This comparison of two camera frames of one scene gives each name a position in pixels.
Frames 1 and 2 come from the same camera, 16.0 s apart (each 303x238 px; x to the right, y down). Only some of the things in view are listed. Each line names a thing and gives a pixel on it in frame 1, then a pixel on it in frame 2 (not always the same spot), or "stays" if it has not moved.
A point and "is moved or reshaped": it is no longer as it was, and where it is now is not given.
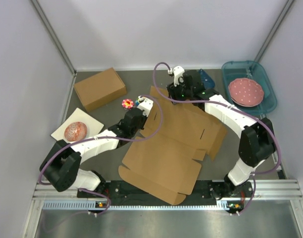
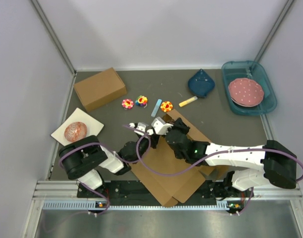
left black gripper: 144,117 to 154,139
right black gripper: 173,91 to 179,125
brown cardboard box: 162,162 is moved or reshaped
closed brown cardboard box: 100,89 stays
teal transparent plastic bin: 247,87 stays
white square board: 92,125 stays
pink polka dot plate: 245,92 stays
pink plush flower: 127,103 stays
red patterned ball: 75,131 stays
